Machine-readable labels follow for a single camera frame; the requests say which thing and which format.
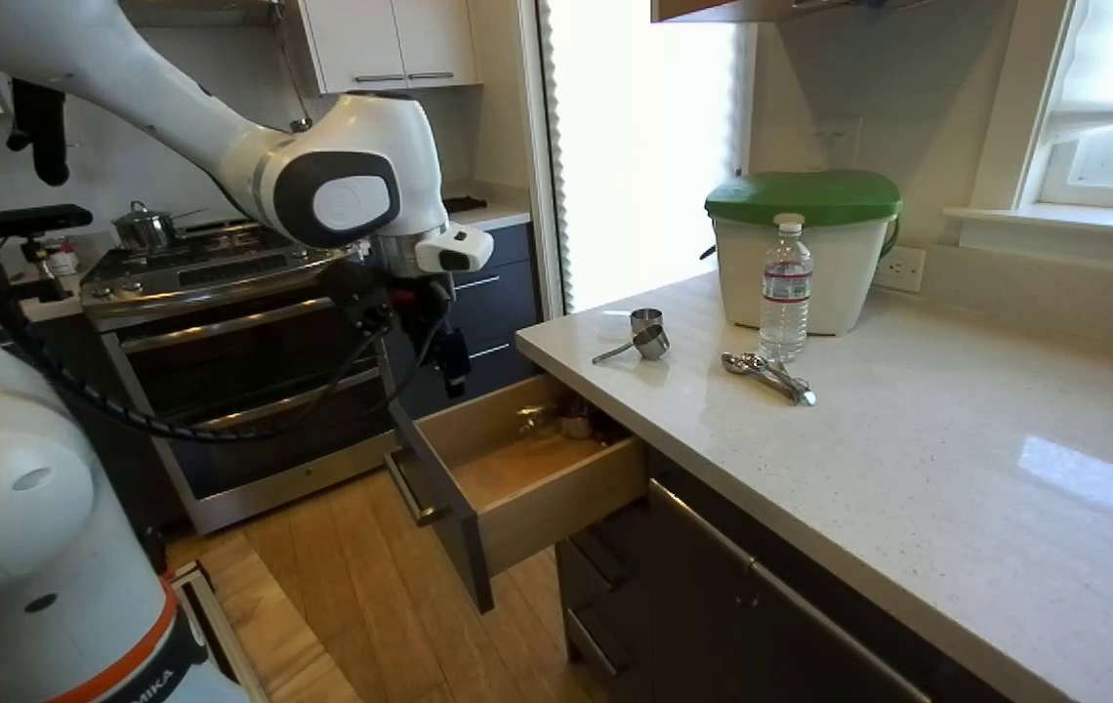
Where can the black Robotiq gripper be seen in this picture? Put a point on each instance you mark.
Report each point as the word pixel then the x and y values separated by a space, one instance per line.
pixel 415 304

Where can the wooden drawer dark front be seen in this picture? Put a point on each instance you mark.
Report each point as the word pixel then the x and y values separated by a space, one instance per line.
pixel 540 499

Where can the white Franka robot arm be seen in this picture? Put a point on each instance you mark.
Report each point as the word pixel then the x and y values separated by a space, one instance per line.
pixel 360 143

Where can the dark counter base cabinet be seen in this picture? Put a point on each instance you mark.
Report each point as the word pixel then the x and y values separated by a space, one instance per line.
pixel 498 304

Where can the dark kitchen island cabinet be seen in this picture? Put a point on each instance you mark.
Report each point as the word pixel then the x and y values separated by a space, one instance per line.
pixel 711 609

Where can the stainless steel oven stove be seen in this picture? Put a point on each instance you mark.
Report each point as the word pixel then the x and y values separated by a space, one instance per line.
pixel 254 354

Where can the white door with blinds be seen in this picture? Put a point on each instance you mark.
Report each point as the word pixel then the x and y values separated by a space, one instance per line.
pixel 647 156

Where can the steel kettle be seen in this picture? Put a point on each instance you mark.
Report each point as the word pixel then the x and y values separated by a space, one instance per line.
pixel 147 231

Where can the small steel measuring cup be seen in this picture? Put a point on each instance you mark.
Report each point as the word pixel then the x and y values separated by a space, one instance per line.
pixel 763 373

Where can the clear plastic water bottle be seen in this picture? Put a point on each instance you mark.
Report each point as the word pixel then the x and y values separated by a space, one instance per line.
pixel 785 294

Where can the white electric kettle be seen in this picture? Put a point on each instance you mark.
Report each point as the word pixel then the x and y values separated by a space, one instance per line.
pixel 800 248

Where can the white wall cabinets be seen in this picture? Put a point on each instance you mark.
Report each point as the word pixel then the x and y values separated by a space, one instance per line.
pixel 384 45

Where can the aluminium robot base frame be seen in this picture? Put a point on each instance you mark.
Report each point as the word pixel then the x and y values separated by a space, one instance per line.
pixel 222 637

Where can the black camera on stand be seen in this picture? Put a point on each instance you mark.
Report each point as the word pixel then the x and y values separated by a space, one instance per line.
pixel 39 131

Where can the white wall outlet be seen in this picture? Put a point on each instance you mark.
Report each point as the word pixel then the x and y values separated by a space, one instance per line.
pixel 901 265

